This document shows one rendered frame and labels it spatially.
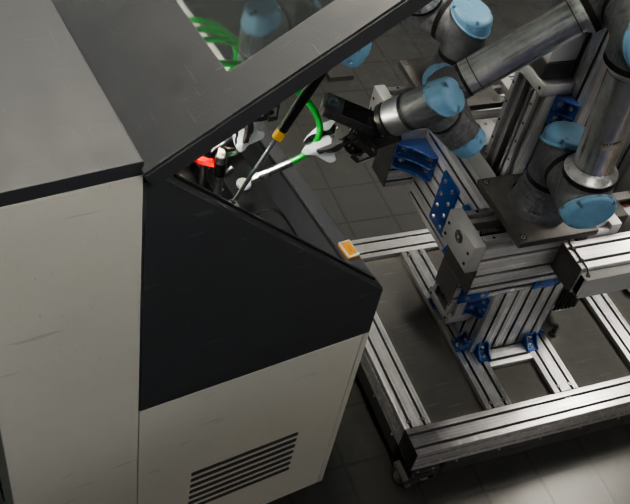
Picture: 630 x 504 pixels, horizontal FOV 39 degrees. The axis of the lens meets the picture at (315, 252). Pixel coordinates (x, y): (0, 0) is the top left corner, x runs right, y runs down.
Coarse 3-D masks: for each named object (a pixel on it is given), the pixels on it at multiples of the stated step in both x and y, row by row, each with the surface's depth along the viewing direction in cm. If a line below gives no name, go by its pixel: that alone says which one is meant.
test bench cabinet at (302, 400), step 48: (240, 384) 202; (288, 384) 213; (336, 384) 226; (144, 432) 197; (192, 432) 207; (240, 432) 219; (288, 432) 232; (336, 432) 246; (144, 480) 212; (192, 480) 224; (240, 480) 238; (288, 480) 254
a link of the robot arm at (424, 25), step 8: (440, 0) 232; (424, 8) 231; (432, 8) 231; (440, 8) 233; (416, 16) 234; (424, 16) 234; (432, 16) 234; (408, 24) 242; (416, 24) 238; (424, 24) 236; (432, 24) 235; (424, 32) 239
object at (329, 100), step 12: (324, 96) 177; (336, 96) 178; (324, 108) 175; (336, 108) 176; (348, 108) 177; (360, 108) 178; (336, 120) 177; (348, 120) 177; (360, 120) 177; (372, 120) 178
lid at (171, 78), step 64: (64, 0) 164; (128, 0) 159; (192, 0) 156; (256, 0) 151; (320, 0) 147; (384, 0) 140; (128, 64) 151; (192, 64) 146; (256, 64) 142; (320, 64) 140; (128, 128) 144; (192, 128) 140
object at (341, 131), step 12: (336, 132) 182; (348, 132) 179; (360, 132) 180; (372, 132) 180; (384, 132) 176; (348, 144) 181; (360, 144) 181; (372, 144) 183; (384, 144) 182; (372, 156) 184
